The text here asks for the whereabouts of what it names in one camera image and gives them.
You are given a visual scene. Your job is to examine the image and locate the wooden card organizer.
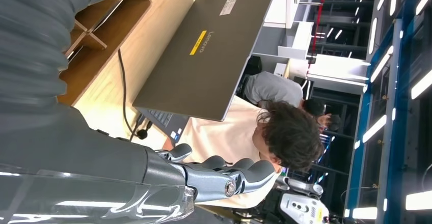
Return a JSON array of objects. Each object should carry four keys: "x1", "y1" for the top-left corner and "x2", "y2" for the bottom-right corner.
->
[{"x1": 57, "y1": 0, "x2": 152, "y2": 107}]

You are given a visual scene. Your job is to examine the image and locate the white grey machine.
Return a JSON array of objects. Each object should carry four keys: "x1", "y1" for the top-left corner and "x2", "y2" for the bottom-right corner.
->
[{"x1": 275, "y1": 177, "x2": 331, "y2": 224}]

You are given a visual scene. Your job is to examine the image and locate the grey laptop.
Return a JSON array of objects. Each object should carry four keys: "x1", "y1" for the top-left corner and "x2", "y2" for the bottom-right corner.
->
[{"x1": 132, "y1": 0, "x2": 281, "y2": 146}]

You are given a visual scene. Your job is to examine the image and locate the white partition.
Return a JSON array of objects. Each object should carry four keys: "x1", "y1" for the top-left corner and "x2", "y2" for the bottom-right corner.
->
[{"x1": 305, "y1": 53, "x2": 370, "y2": 95}]

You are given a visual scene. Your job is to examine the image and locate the white cabinet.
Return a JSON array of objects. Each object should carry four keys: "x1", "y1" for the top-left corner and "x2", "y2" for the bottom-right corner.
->
[{"x1": 251, "y1": 0, "x2": 291, "y2": 61}]

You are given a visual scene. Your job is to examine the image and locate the long black power cable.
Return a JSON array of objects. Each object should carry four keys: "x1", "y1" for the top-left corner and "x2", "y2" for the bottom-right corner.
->
[{"x1": 117, "y1": 48, "x2": 149, "y2": 142}]

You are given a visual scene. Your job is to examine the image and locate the person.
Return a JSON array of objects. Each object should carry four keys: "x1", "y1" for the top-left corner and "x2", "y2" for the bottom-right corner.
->
[
  {"x1": 161, "y1": 96, "x2": 325, "y2": 210},
  {"x1": 244, "y1": 71, "x2": 341, "y2": 132}
]

